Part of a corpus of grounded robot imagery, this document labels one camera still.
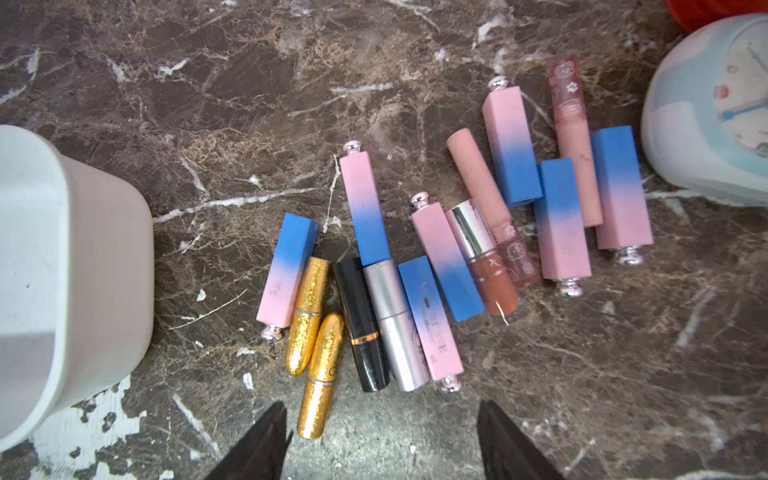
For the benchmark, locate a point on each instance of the pink blue square lipstick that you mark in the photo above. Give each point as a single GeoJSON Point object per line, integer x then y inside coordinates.
{"type": "Point", "coordinates": [446, 258]}
{"type": "Point", "coordinates": [437, 340]}
{"type": "Point", "coordinates": [511, 147]}
{"type": "Point", "coordinates": [294, 247]}
{"type": "Point", "coordinates": [626, 224]}
{"type": "Point", "coordinates": [365, 208]}
{"type": "Point", "coordinates": [560, 230]}

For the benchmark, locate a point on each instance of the red pen holder cup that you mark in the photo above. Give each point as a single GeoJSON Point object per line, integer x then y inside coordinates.
{"type": "Point", "coordinates": [692, 15]}

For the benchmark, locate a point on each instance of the white plastic storage box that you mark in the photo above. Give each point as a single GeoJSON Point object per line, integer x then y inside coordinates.
{"type": "Point", "coordinates": [77, 281]}

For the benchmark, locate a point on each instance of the white round alarm clock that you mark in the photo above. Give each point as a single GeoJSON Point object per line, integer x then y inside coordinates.
{"type": "Point", "coordinates": [704, 121]}

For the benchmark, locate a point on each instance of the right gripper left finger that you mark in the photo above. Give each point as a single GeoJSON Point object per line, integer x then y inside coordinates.
{"type": "Point", "coordinates": [261, 452]}

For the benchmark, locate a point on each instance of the black lipstick gold band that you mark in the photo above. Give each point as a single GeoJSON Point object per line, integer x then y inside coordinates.
{"type": "Point", "coordinates": [364, 333]}

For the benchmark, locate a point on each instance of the silver lipstick tube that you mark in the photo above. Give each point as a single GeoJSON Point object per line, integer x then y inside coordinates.
{"type": "Point", "coordinates": [397, 326]}

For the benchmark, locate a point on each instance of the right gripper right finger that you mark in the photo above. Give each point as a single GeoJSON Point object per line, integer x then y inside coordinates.
{"type": "Point", "coordinates": [507, 453]}

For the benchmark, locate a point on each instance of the pink kitty lip gloss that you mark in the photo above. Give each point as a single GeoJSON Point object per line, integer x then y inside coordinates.
{"type": "Point", "coordinates": [573, 135]}

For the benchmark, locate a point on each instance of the pink lip gloss tube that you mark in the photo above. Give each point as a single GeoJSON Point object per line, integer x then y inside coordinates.
{"type": "Point", "coordinates": [491, 205]}

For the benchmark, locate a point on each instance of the gold glitter lipstick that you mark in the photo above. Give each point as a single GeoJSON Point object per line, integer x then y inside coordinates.
{"type": "Point", "coordinates": [307, 316]}
{"type": "Point", "coordinates": [318, 393]}

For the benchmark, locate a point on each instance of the brown lip gloss silver cap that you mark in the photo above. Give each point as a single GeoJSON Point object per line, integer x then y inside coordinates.
{"type": "Point", "coordinates": [486, 266]}

